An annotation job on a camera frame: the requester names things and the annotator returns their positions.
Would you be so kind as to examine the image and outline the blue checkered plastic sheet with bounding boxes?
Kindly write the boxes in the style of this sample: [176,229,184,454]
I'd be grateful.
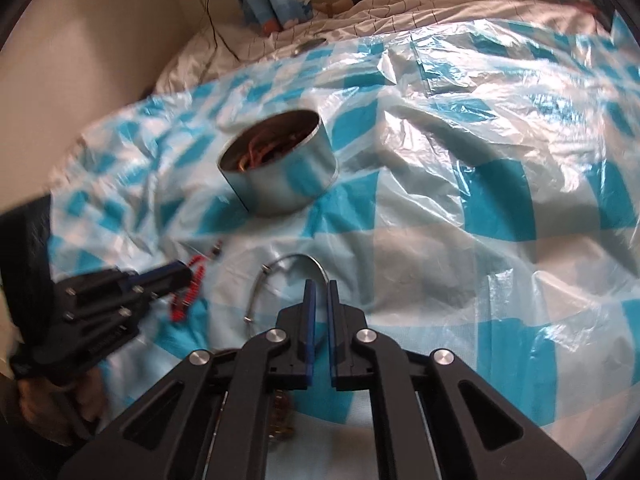
[47,17,640,480]

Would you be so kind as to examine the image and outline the dark cloth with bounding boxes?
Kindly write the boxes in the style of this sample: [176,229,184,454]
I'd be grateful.
[0,200,53,341]

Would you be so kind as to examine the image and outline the person's left hand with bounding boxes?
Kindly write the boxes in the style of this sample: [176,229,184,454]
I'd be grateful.
[17,360,108,446]

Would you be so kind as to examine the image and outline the white grid-pattern quilt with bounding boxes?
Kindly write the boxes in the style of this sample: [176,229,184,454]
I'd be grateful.
[150,0,621,91]

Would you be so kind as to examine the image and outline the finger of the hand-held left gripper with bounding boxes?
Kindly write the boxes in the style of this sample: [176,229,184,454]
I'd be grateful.
[57,260,193,301]
[60,272,193,333]

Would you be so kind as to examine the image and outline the black charging cable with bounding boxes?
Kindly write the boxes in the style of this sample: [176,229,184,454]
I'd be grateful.
[197,0,251,61]

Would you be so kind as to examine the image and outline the red bead bracelet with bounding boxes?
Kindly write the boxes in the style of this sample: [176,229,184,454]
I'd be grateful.
[170,255,207,322]

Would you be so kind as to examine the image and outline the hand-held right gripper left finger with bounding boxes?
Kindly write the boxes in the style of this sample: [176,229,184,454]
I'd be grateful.
[57,280,317,480]

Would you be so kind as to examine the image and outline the bracelets heap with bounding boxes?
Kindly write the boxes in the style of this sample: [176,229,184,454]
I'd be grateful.
[232,122,313,171]

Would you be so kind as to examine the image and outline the round metal tin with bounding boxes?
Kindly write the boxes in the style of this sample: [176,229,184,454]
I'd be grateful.
[216,108,340,218]

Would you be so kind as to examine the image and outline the silver bangle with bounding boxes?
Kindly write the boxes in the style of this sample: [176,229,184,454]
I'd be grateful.
[243,254,332,325]

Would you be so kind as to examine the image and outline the gold bead bracelet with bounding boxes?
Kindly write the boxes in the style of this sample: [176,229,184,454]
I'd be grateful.
[267,390,296,441]

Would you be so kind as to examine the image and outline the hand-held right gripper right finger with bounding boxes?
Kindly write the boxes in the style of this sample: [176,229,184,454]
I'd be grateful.
[327,280,586,480]

